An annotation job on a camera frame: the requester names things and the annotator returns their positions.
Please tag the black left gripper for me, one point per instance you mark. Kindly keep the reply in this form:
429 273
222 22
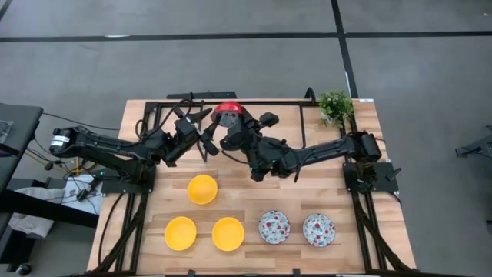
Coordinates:
190 134

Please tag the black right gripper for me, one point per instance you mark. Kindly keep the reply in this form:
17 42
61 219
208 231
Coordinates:
238 138

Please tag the floral mini bowl red outside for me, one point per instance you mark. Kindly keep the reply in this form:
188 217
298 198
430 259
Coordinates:
318 229
274 227
229 107

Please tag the yellow mini bowl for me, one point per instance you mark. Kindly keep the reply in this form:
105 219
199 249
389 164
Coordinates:
228 233
180 233
202 189

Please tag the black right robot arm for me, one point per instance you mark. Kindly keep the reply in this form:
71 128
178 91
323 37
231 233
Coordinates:
326 150

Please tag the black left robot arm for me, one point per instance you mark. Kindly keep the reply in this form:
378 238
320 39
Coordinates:
107 148

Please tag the black bar-shaped device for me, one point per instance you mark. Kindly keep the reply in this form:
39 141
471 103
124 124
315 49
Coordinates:
215 95

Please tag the wooden shelf black metal legs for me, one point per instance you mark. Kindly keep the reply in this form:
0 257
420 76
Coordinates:
288 123

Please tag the small green potted plant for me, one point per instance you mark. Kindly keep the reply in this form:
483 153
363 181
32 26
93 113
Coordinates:
336 105

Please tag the white printed paper sheet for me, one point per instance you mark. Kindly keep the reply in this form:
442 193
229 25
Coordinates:
90 204

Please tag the black power adapter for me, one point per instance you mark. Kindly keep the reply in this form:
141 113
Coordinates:
81 195

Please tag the black table clamp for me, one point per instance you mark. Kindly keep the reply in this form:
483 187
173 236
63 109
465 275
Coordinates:
296 272
191 273

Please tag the black furniture beam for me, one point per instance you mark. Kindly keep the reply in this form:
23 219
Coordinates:
46 209

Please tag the black desk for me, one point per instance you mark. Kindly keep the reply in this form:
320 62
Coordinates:
19 115

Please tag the white crumpled cloth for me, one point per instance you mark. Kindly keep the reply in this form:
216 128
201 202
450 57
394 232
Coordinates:
30 227

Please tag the black round caster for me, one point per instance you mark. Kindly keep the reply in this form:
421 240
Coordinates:
23 269

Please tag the black metal rig frame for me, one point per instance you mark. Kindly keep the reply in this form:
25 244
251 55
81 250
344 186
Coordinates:
284 102

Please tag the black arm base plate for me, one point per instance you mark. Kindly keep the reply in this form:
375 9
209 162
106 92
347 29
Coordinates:
384 181
115 187

